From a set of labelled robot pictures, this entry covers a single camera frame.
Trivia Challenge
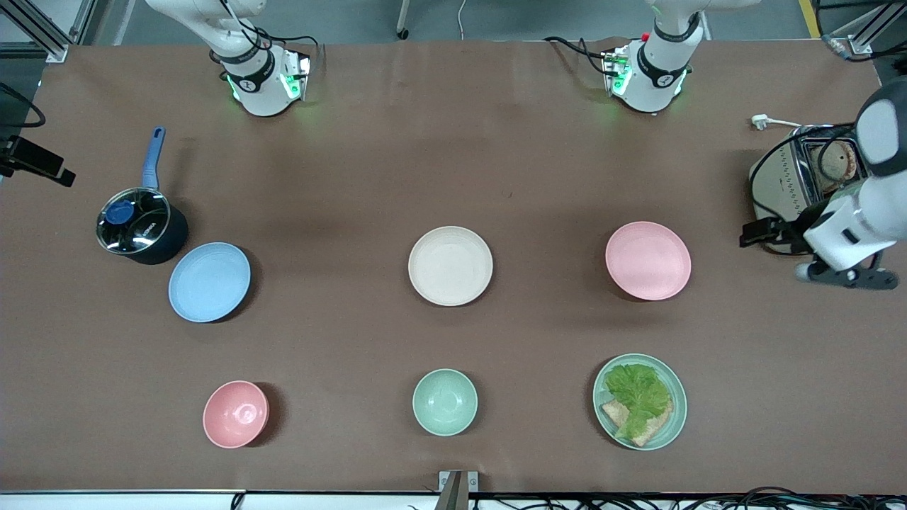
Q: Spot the black right arm base cable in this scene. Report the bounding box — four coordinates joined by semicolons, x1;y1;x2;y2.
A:
209;0;321;66

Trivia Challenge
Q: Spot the black side camera mount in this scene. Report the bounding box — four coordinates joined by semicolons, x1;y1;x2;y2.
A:
0;135;77;188

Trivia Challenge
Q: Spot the grey metal bracket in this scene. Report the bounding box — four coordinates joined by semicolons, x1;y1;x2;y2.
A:
438;470;480;510

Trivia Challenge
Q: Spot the black arm base cable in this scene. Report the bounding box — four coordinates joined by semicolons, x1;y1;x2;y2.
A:
543;35;619;76
209;0;321;66

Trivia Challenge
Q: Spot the dark saucepan with blue handle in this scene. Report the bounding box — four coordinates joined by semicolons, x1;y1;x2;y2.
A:
96;126;190;266

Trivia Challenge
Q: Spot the pink shallow bowl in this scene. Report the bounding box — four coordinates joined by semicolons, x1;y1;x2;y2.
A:
605;221;692;302

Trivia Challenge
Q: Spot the pink deep bowl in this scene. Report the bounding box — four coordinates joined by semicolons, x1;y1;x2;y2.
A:
203;380;270;449

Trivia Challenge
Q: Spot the green plate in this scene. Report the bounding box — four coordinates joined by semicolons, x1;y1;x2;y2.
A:
592;353;688;451

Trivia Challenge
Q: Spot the aluminium frame profile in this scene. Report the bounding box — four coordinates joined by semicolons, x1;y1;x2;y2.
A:
0;0;96;63
822;0;907;59

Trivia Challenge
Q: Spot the black left arm base cable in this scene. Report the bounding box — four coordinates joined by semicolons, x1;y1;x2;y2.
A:
543;35;619;76

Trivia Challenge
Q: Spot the green lettuce leaf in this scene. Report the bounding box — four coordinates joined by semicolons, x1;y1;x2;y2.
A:
603;363;672;440

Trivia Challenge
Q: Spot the beige chrome toaster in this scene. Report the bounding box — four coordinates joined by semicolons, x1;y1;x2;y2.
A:
749;124;869;256

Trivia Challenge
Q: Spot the blue shallow bowl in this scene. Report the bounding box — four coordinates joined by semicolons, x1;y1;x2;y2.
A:
168;242;252;324

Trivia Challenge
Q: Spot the green deep bowl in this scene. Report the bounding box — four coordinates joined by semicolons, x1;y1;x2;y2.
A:
412;368;478;437

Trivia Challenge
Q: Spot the glass lid with blue knob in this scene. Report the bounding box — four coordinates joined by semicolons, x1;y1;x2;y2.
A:
96;186;172;254

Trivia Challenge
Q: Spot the white power plug cable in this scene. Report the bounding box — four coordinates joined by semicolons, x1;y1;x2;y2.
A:
751;113;803;132

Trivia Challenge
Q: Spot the square bread slice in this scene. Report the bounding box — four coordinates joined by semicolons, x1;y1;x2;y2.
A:
601;399;674;448

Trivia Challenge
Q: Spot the round bread slice in toaster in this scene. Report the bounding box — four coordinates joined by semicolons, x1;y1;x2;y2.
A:
822;140;859;186

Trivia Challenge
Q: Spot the beige shallow bowl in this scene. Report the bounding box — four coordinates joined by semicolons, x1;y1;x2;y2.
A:
408;226;494;307

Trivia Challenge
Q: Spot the black thin cable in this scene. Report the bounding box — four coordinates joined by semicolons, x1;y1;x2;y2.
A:
0;81;47;130

